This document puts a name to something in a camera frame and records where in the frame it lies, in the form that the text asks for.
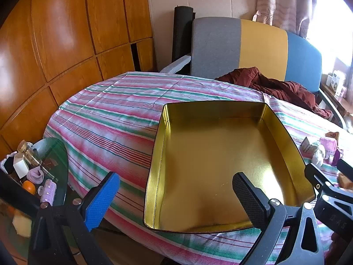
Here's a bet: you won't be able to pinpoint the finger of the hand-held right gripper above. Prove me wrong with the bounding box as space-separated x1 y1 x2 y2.
304 163 332 193
337 159 353 179

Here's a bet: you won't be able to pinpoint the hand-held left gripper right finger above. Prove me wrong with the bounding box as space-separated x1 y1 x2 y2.
232 172 325 265

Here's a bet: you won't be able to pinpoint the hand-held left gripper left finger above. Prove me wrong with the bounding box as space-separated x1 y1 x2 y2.
28 171 121 265

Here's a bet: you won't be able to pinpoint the tan sponge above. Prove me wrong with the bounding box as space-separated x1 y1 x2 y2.
338 172 353 191

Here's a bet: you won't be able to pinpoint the small white green box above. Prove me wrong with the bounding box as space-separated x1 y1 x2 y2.
300 137 317 152

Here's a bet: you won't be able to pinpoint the gold metal tin box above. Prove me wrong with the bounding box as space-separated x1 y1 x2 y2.
143 101 315 232

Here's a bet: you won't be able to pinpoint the purple roll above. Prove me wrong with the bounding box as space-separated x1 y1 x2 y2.
40 179 57 207

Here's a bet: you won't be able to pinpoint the glass side table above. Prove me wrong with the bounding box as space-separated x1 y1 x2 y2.
0 137 69 254

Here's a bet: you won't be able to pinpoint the wooden desk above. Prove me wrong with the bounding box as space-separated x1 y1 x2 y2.
320 74 353 127

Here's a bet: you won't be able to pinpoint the purple sock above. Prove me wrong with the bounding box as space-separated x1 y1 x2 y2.
27 166 47 184

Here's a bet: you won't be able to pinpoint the orange fruit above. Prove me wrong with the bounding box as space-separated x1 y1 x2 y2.
23 181 37 195

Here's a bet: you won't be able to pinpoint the pale yellow sponge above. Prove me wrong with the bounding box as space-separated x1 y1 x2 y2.
12 210 32 238

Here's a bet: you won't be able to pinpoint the striped pink green cloth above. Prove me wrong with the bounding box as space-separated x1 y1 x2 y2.
43 71 353 265

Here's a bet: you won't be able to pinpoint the white carton boxes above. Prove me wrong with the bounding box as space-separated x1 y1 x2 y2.
327 70 346 96

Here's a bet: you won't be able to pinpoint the small white carton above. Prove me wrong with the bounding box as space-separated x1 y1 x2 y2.
12 159 29 178

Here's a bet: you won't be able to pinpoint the glass bottle with gold cap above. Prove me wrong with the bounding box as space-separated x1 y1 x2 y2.
17 141 42 166

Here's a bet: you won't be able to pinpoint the maroon quilted jacket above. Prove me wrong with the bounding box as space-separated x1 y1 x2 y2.
215 67 333 120

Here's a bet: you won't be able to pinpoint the grey yellow blue armchair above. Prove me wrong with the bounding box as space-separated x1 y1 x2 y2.
161 17 345 129

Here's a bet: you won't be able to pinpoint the bright window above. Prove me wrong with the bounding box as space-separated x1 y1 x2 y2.
306 0 353 75

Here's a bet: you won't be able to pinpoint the wooden wardrobe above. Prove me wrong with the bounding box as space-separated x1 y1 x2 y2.
0 0 155 161

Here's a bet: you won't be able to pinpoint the pink patterned curtain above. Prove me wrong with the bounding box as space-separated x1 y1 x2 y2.
252 0 317 38

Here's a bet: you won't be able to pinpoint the black rolled mat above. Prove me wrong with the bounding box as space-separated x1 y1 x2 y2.
171 6 196 69

